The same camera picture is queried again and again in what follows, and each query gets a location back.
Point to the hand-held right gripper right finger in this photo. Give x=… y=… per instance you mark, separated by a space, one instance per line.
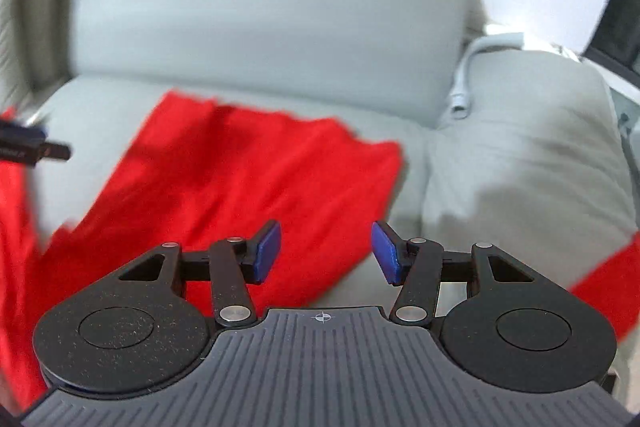
x=385 y=252

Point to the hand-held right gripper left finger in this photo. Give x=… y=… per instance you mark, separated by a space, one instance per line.
x=267 y=252

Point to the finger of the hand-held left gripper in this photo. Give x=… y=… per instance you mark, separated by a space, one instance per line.
x=35 y=152

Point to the red sweater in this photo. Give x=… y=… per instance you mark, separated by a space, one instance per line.
x=250 y=167

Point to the large grey cushion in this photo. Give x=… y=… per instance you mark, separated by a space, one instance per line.
x=10 y=32

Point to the small grey cushion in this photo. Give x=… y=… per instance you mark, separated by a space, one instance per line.
x=55 y=7

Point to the grey sofa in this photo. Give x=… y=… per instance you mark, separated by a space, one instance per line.
x=275 y=17

